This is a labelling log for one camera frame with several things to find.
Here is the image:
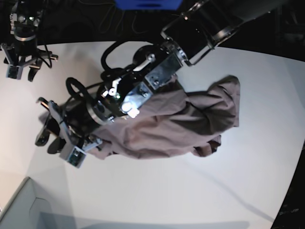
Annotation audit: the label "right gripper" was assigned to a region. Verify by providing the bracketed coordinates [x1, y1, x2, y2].
[0, 43, 58, 82]

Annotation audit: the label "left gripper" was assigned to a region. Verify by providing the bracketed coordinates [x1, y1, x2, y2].
[35, 100, 103, 154]

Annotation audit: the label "mauve t-shirt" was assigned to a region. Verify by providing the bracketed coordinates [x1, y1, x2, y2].
[76, 75, 240, 160]

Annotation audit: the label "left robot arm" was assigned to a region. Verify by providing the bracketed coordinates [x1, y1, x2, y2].
[35, 0, 281, 157]

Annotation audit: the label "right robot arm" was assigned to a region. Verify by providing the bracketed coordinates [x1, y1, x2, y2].
[0, 0, 58, 82]

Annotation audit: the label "blue plastic bin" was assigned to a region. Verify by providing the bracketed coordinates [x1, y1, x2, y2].
[114, 0, 183, 10]

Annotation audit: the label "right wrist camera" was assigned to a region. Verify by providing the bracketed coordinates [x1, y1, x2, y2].
[6, 65, 23, 80]

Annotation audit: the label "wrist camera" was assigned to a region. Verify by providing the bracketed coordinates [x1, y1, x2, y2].
[6, 65, 23, 80]
[60, 146, 86, 168]

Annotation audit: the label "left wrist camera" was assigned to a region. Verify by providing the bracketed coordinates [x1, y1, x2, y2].
[60, 146, 86, 168]

